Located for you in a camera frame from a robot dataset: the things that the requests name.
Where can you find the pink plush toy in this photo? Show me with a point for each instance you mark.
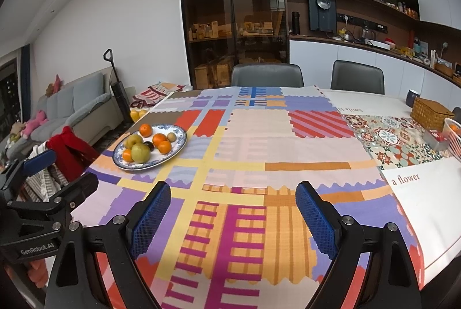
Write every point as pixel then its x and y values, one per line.
pixel 36 122

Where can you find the white plastic basket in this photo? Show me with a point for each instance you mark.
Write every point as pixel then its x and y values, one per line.
pixel 454 139

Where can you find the grey sofa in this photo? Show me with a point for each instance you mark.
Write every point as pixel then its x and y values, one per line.
pixel 75 103

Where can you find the grey striped cloth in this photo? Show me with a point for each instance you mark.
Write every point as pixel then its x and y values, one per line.
pixel 43 183

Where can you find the white sideboard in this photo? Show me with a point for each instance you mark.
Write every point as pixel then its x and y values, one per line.
pixel 317 56

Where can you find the orange tangerine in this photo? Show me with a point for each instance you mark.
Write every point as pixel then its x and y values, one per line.
pixel 145 130
pixel 127 154
pixel 159 139
pixel 165 147

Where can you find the colourful patchwork table mat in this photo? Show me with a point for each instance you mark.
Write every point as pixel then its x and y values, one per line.
pixel 252 150

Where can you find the wicker basket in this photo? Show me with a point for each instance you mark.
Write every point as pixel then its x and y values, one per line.
pixel 432 114

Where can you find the dark glass display cabinet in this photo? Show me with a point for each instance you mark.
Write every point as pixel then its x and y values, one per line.
pixel 234 24

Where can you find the floral patterned table runner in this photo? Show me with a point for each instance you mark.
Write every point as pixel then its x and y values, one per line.
pixel 389 139

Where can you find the red cloth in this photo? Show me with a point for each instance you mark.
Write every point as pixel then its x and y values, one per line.
pixel 70 150

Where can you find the black upright vacuum cleaner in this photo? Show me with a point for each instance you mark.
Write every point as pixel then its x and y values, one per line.
pixel 119 92

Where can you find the black thermos bottle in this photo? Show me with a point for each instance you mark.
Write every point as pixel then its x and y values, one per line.
pixel 295 22

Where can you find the red box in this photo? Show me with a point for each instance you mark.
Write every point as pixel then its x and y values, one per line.
pixel 435 138

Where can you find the child table with yellow legs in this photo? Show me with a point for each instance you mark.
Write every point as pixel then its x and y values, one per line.
pixel 138 114

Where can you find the black wall appliance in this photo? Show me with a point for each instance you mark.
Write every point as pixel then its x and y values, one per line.
pixel 321 11

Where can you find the red striped apron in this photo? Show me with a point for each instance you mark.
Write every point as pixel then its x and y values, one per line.
pixel 151 94

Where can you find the brown kiwi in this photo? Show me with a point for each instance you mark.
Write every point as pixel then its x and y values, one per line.
pixel 171 137

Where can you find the dark blue mug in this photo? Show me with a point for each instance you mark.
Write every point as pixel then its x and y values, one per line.
pixel 413 99

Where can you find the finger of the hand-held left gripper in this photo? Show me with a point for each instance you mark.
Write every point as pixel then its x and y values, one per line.
pixel 40 161
pixel 75 190

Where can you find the blue and white plate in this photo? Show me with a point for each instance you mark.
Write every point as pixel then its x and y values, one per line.
pixel 173 154

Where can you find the person's left hand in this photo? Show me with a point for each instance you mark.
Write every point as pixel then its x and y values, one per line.
pixel 38 274

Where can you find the green pear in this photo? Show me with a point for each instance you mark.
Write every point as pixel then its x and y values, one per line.
pixel 133 140
pixel 140 152

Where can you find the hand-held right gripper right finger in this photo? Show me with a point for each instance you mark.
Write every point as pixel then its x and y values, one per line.
pixel 317 222

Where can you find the grey dining chair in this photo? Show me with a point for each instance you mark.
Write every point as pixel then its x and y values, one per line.
pixel 357 77
pixel 266 75

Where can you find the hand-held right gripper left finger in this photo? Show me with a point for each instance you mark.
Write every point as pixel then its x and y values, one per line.
pixel 151 222

